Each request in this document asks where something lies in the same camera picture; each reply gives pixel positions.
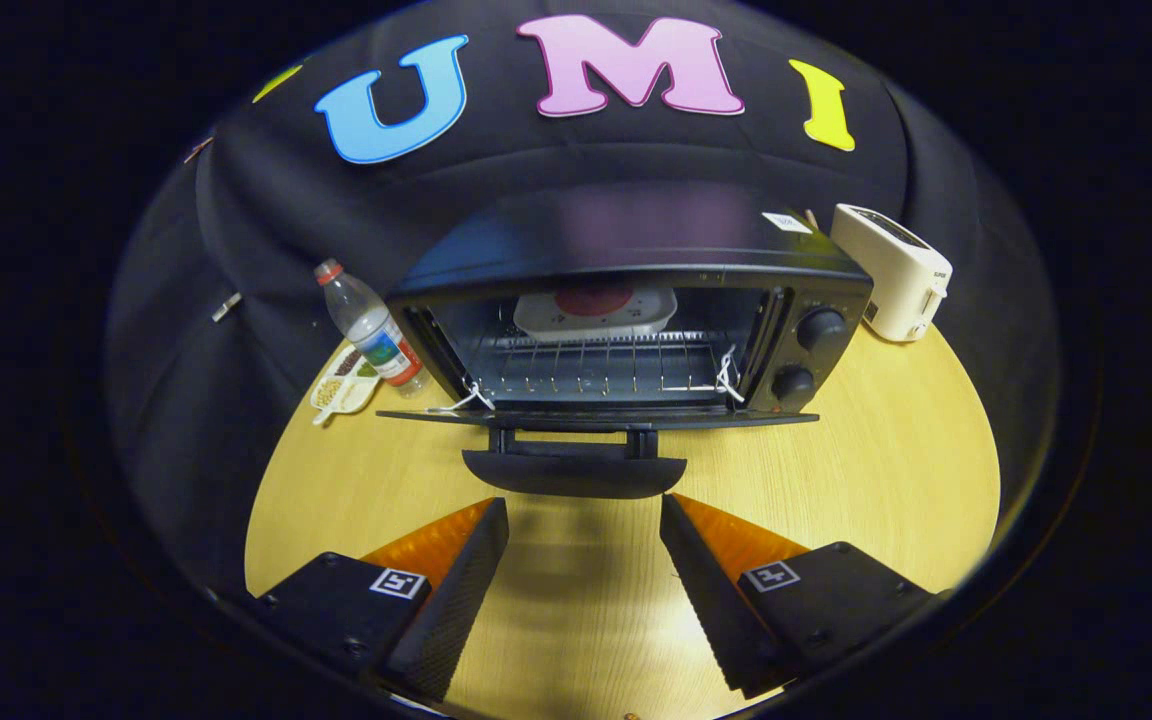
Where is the wire oven rack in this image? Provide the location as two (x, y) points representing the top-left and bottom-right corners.
(471, 333), (737, 396)

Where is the clear plastic water bottle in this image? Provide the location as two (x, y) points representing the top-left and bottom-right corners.
(314, 258), (431, 398)

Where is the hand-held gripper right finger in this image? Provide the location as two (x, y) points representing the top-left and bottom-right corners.
(660, 492), (937, 699)

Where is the divided snack tray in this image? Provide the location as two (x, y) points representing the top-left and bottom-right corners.
(310, 343), (382, 426)

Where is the black toaster oven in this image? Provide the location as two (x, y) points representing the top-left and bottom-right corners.
(376, 185), (875, 499)

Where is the white square plate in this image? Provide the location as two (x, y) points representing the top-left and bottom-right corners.
(514, 285), (679, 339)

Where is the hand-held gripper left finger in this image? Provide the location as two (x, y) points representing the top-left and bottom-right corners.
(256, 497), (511, 703)

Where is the black backdrop cloth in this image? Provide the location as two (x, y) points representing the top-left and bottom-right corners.
(104, 0), (1062, 601)

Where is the white bread toaster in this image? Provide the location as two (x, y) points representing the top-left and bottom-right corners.
(830, 203), (953, 343)

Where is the white string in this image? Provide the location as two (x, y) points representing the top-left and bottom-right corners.
(426, 380), (495, 416)
(714, 345), (745, 404)

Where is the pink round food slice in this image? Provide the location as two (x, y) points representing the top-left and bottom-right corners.
(554, 283), (635, 317)

